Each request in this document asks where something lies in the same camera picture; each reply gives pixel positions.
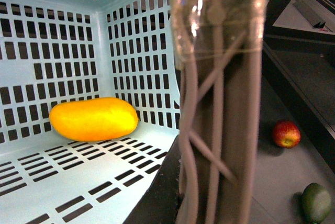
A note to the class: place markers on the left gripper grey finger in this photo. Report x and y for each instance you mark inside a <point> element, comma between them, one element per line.
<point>207,175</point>

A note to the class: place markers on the yellow mango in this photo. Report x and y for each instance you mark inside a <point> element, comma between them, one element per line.
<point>95,119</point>

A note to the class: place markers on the light blue plastic basket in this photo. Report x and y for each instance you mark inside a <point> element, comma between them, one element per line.
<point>56,51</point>

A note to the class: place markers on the red yellow apple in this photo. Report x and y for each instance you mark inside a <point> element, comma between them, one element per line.
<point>286,134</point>

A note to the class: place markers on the green avocado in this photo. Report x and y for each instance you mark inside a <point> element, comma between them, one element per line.
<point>316,203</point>

